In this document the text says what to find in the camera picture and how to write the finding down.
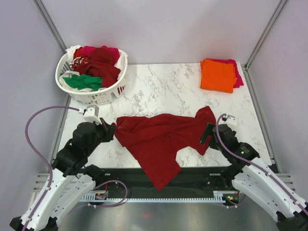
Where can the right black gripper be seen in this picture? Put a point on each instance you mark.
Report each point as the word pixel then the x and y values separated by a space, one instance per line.
pixel 208 131

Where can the white slotted cable duct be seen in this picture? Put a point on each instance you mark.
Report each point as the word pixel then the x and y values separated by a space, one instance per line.
pixel 217 197

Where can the left aluminium frame post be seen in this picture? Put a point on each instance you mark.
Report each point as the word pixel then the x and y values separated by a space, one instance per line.
pixel 50 24

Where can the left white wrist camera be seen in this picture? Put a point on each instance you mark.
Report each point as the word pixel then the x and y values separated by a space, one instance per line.
pixel 91 114

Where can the folded pink t shirt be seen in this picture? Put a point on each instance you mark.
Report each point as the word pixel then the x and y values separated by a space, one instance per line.
pixel 239 82

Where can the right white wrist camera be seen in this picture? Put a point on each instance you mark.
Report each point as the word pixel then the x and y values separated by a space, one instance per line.
pixel 230 120

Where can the aluminium frame post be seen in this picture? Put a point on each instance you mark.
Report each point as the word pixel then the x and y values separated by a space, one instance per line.
pixel 50 24
pixel 271 23

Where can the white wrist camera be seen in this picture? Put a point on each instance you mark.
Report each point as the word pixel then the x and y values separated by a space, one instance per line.
pixel 91 114
pixel 230 120

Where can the pile of red shirts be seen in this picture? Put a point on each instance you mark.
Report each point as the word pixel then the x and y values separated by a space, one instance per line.
pixel 97 62

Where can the green t shirt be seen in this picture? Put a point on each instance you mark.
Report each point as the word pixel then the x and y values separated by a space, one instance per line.
pixel 84 82

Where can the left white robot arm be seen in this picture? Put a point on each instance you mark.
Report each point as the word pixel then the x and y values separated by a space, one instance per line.
pixel 70 179

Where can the white laundry basket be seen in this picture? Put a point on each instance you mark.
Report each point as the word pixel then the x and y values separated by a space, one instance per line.
pixel 97 97

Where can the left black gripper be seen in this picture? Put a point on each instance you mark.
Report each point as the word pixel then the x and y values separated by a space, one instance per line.
pixel 109 129

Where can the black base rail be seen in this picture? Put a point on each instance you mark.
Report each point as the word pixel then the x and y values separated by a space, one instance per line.
pixel 190 182

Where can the dark red t shirt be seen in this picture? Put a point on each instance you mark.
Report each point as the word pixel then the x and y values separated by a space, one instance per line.
pixel 155 141

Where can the right aluminium frame post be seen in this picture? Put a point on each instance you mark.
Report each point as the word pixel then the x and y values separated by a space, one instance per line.
pixel 271 23

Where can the folded orange t shirt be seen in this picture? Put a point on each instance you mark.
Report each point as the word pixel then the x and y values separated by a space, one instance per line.
pixel 217 76

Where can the white cloth in basket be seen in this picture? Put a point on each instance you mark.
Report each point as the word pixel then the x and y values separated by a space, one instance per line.
pixel 121 64

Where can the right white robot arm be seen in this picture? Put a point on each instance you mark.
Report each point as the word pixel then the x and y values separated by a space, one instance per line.
pixel 249 174

